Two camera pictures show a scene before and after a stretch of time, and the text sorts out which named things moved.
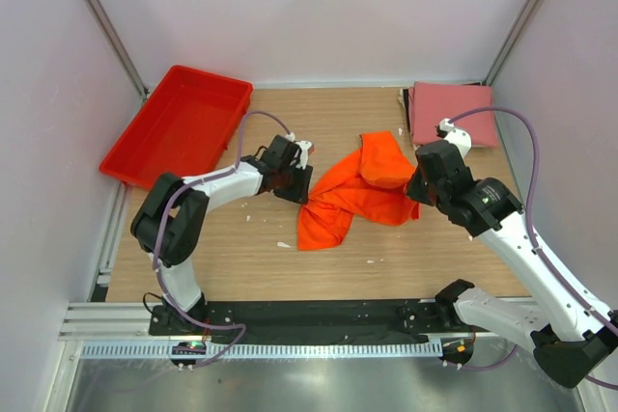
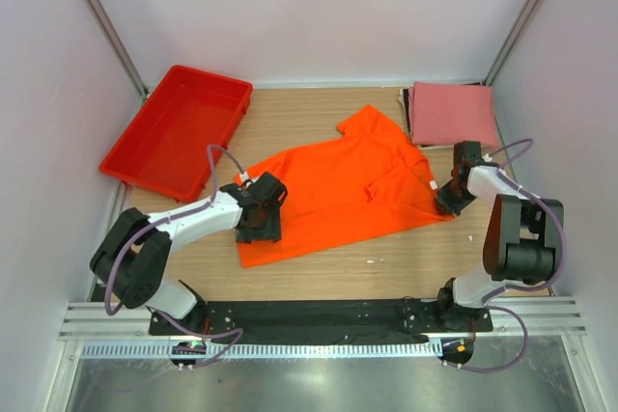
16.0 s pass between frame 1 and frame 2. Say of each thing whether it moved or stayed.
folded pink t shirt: stayed
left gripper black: moved
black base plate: stayed
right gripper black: moved
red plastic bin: stayed
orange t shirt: moved
